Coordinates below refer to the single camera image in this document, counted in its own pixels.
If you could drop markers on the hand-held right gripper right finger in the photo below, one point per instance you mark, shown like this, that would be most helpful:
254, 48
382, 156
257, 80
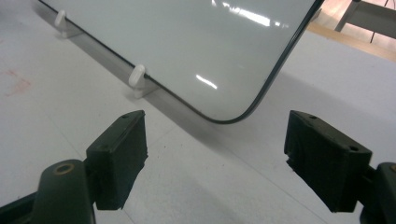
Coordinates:
327, 161

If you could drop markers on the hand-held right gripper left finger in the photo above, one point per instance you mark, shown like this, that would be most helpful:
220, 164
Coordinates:
116, 161

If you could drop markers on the white whiteboard with black rim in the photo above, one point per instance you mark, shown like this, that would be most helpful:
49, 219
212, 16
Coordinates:
193, 49

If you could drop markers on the white plastic whiteboard foot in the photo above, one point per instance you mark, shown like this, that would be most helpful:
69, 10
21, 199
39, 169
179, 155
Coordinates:
62, 23
139, 81

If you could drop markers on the white metal desk frame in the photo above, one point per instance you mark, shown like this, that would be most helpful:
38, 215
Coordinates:
370, 18

